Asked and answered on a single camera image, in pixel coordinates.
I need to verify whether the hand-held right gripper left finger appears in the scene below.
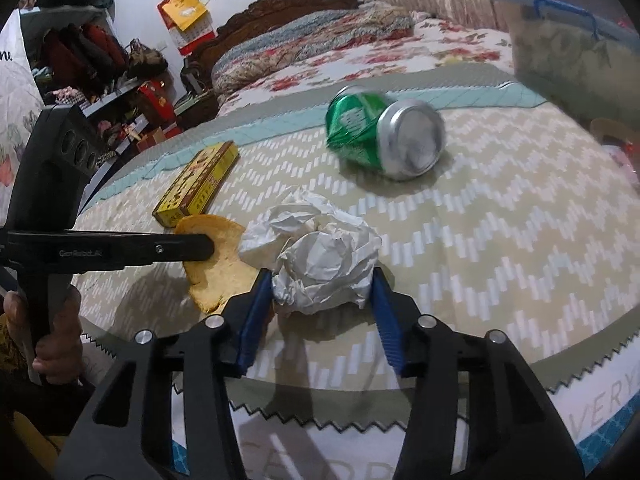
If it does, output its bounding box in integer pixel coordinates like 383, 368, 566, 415
59, 267, 275, 480

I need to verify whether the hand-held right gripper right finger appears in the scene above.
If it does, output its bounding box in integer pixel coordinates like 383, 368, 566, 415
367, 266, 586, 480

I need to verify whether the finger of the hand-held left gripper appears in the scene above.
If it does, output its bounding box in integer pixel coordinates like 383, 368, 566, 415
125, 233, 217, 267

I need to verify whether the yellow fruit peel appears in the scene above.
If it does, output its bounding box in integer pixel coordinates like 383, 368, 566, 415
174, 214, 276, 313

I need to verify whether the white paper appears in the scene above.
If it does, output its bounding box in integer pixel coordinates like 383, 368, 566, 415
239, 186, 383, 317

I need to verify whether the person's left hand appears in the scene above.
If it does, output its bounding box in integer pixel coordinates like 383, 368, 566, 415
2, 285, 83, 386

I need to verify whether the yellow patterned box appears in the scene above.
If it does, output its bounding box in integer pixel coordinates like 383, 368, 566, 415
152, 141, 240, 228

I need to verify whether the white printed cloth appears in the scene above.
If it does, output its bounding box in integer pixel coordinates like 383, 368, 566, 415
0, 7, 48, 201

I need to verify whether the red box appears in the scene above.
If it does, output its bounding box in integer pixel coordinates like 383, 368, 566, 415
137, 80, 176, 116

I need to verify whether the dark red bag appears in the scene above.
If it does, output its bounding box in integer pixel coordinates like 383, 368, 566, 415
42, 22, 128, 93

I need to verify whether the brown handbag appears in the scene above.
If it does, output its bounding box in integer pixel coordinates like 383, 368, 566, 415
125, 37, 168, 78

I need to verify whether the grey storage shelf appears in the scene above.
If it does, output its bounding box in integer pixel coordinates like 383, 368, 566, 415
20, 2, 151, 161

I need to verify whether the crushed green soda can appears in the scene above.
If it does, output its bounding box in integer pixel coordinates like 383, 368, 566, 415
325, 85, 447, 182

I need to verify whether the patchwork quilt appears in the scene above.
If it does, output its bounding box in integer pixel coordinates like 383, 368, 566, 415
211, 2, 416, 96

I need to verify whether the carved wooden headboard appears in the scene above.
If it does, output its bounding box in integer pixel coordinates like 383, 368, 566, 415
185, 0, 366, 111

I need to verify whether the red floral bedsheet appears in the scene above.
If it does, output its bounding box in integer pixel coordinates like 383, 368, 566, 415
217, 17, 516, 116

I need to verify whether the yellow red wall calendar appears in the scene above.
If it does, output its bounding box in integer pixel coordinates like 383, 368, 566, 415
157, 0, 218, 57

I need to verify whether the clear storage box blue handle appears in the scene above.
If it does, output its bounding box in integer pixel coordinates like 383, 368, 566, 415
492, 0, 640, 111

